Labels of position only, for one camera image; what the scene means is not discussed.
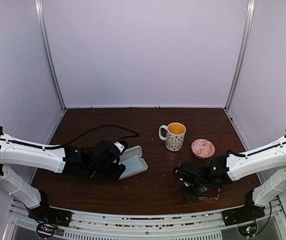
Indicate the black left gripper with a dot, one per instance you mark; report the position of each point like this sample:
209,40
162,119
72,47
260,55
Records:
115,176

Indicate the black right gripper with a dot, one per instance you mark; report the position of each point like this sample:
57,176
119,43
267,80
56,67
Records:
190,197

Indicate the light blue cleaning cloth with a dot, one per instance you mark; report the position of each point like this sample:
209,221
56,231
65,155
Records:
131,165

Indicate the pink glasses case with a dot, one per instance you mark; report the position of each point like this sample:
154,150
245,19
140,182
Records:
134,151

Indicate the rose gold wire glasses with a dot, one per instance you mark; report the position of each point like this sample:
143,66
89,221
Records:
212,195

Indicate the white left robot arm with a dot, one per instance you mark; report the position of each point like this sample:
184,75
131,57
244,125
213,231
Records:
103,158

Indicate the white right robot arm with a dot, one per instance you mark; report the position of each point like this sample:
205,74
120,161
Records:
198,179

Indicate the red patterned ceramic bowl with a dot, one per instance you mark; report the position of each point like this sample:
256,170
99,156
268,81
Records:
202,149

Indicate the white floral mug yellow inside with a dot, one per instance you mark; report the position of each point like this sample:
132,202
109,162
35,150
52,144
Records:
173,135

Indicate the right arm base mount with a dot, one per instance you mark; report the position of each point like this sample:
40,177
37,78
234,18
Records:
245,218

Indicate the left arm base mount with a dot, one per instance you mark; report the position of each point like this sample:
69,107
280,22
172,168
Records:
49,220

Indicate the aluminium left corner post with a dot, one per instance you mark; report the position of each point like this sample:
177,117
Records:
48,54

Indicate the aluminium corner post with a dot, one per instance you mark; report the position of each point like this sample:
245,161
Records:
249,17
48,54

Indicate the aluminium right corner post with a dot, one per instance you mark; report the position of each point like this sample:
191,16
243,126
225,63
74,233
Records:
249,17

